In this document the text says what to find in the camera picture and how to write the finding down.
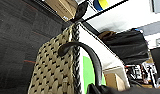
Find green soft item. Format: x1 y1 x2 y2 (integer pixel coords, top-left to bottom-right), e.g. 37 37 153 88
82 55 107 88

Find yellow toy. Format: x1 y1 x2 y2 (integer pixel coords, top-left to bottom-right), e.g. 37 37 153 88
97 0 114 9

